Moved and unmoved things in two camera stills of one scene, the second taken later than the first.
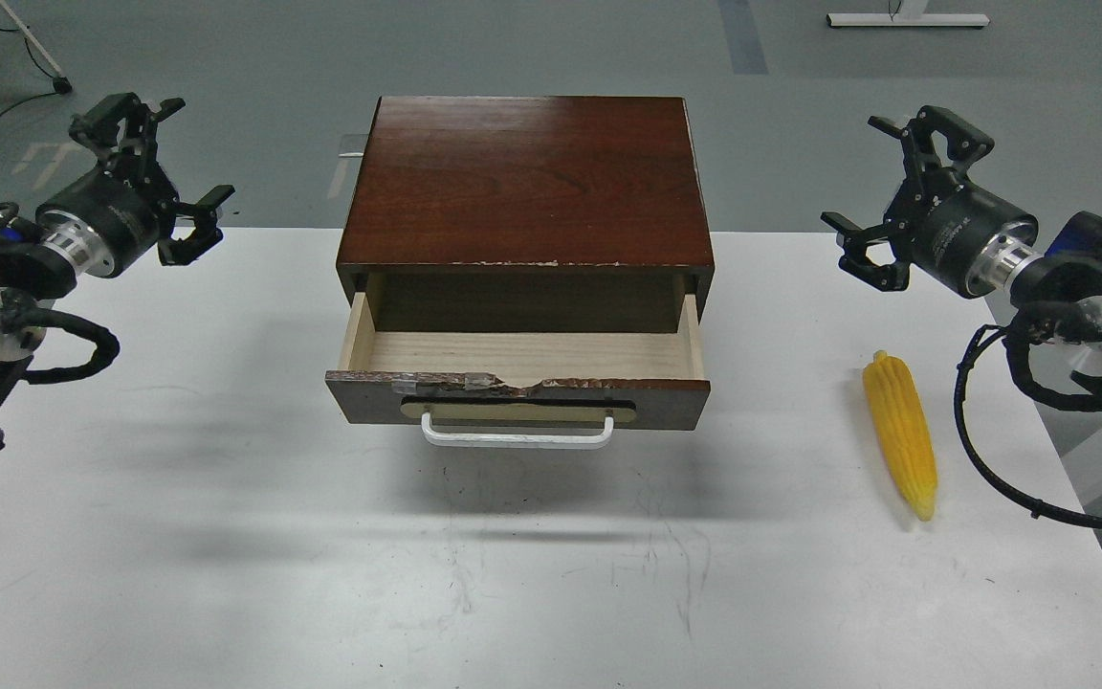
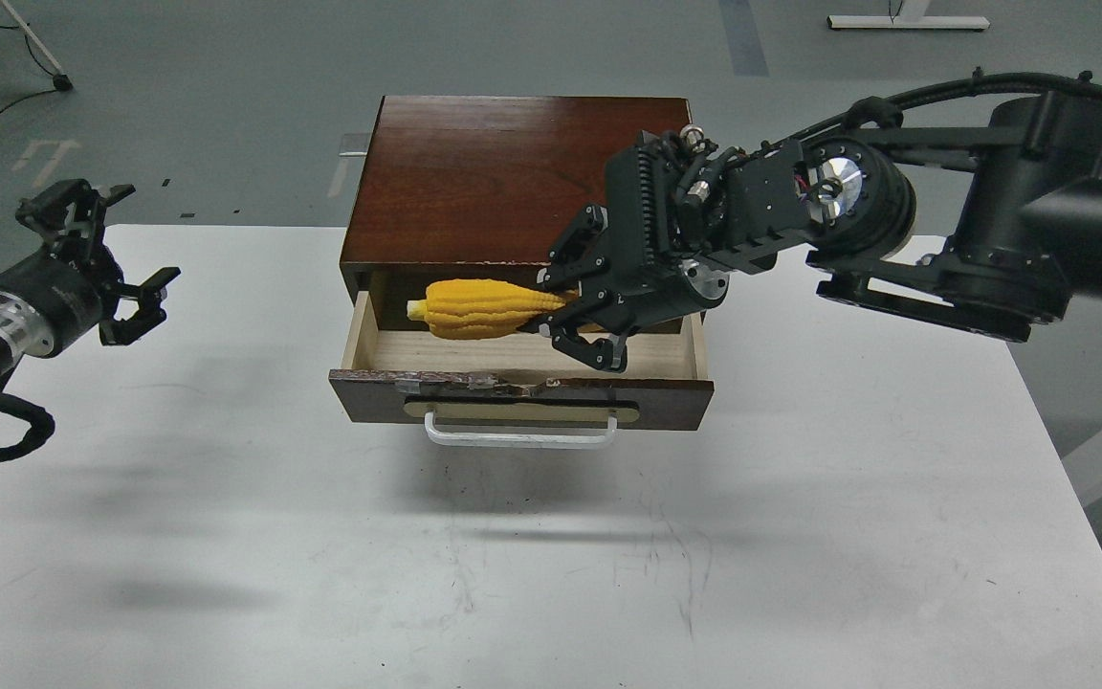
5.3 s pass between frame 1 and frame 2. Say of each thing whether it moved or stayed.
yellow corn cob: moved
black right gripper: moved
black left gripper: moved
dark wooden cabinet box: stayed
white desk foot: stayed
